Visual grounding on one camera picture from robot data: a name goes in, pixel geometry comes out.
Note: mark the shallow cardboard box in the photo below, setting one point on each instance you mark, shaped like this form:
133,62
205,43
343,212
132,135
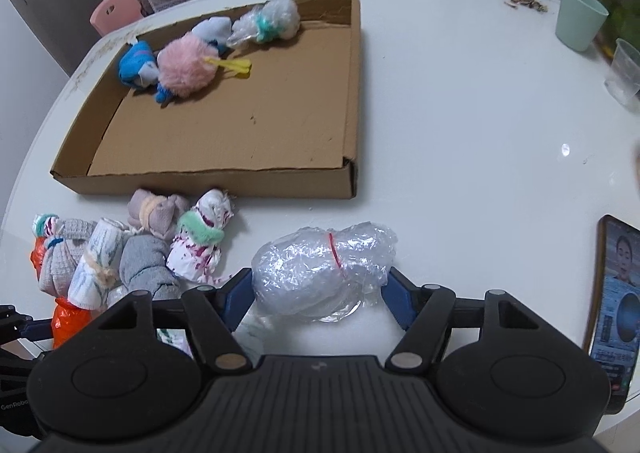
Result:
240,118

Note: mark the white and blue sock bundle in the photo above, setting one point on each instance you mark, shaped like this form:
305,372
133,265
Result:
212,30

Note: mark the clear bubble wrap bundle teal tie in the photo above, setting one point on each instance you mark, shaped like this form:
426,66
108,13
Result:
267,23

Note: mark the clear plastic bag bundle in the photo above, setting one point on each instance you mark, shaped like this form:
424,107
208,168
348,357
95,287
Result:
310,273

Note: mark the pink fluffy bundle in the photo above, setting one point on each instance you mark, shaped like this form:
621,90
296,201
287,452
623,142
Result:
187,65

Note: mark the grey knit cloth bundle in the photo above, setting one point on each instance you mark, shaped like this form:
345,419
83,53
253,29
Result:
62,258

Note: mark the orange plastic bag bundle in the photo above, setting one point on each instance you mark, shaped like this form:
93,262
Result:
70,325

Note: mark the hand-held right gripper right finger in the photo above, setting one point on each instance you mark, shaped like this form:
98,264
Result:
400,300

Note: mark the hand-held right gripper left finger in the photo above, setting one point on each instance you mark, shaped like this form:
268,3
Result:
236,300

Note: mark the mauve sock bundle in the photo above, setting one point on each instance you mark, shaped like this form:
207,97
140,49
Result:
152,213

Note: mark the white green striped cloth bundle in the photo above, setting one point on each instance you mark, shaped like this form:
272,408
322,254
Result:
44,225

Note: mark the smartphone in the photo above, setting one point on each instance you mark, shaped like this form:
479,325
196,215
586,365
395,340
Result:
617,293

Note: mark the clear plastic cup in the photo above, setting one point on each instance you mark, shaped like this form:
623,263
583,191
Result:
624,75

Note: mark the pink chair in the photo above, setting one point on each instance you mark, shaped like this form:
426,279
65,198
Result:
115,13

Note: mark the white tie-dye bundle green tie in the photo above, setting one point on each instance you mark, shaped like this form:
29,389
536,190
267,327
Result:
200,253

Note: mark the grey sock bundle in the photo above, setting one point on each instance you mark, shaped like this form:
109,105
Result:
145,263

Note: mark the pile of seed shells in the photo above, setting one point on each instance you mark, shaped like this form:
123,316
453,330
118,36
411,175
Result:
527,0

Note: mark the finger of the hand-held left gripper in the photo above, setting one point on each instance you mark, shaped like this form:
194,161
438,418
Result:
27,328

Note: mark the mint green cup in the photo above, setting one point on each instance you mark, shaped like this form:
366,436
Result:
580,20

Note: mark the white striped bundle tan band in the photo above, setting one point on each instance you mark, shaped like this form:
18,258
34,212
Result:
97,268

